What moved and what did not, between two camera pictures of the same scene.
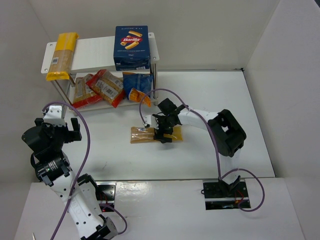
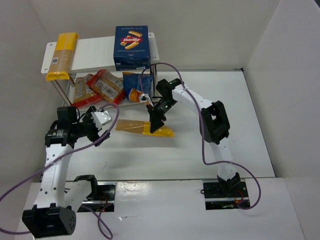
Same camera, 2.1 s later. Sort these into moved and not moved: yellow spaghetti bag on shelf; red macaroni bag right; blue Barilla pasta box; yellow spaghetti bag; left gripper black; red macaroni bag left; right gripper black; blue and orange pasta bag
Moved: right gripper black; yellow spaghetti bag; left gripper black
Not moved: red macaroni bag right; red macaroni bag left; yellow spaghetti bag on shelf; blue and orange pasta bag; blue Barilla pasta box
